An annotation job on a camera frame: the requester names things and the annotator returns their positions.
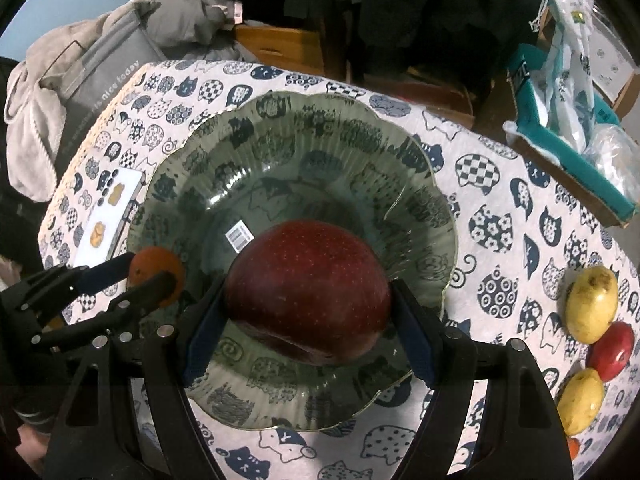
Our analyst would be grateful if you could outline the white flat cookie box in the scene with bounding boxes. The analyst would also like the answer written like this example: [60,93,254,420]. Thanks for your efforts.
[72,169,147,267]

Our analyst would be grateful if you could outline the brown cardboard box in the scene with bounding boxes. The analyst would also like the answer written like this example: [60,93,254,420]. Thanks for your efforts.
[510,130,631,228]

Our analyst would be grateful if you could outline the white printed carton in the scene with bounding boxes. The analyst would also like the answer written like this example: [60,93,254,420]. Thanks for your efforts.
[585,0,636,111]

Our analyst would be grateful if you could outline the cat print tablecloth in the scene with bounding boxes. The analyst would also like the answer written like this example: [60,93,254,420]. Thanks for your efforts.
[37,60,640,480]

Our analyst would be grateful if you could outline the black coat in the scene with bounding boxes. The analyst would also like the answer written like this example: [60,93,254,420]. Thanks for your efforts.
[277,0,551,86]

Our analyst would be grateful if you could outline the green glass fruit bowl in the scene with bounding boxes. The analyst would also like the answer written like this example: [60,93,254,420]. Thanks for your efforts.
[125,91,459,432]

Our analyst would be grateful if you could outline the flat cardboard box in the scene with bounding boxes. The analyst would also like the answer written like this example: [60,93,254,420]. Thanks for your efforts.
[362,72,476,128]

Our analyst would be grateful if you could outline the grey jacket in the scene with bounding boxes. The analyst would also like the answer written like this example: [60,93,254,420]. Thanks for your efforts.
[145,0,256,63]

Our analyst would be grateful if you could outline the small red apple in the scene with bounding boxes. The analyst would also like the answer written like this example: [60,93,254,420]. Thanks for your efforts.
[586,321,636,382]

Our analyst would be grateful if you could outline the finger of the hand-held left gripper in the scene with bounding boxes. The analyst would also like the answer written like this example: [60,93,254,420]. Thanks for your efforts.
[0,252,136,322]
[30,271,177,356]

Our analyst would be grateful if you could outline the clear plastic bag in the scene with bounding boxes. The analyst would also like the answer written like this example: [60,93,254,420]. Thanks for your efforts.
[582,124,640,206]

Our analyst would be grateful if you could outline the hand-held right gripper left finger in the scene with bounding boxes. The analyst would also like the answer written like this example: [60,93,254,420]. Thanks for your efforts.
[45,272,236,480]

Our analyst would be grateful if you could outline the wooden drawer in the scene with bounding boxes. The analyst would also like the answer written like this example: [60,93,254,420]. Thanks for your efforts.
[235,25,326,78]

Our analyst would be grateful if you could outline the yellow pear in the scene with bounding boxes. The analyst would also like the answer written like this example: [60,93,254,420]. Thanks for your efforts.
[565,266,620,345]
[556,367,606,436]

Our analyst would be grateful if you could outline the large red apple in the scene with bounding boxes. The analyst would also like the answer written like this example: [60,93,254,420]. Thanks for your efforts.
[222,220,393,365]

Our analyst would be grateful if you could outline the teal storage box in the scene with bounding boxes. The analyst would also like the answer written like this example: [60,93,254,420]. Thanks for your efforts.
[505,44,636,221]

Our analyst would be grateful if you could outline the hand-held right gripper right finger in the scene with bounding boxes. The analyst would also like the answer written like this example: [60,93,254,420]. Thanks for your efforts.
[390,277,576,480]

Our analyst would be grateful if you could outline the grey tote bag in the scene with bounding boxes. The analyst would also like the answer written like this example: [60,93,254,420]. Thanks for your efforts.
[37,7,168,176]

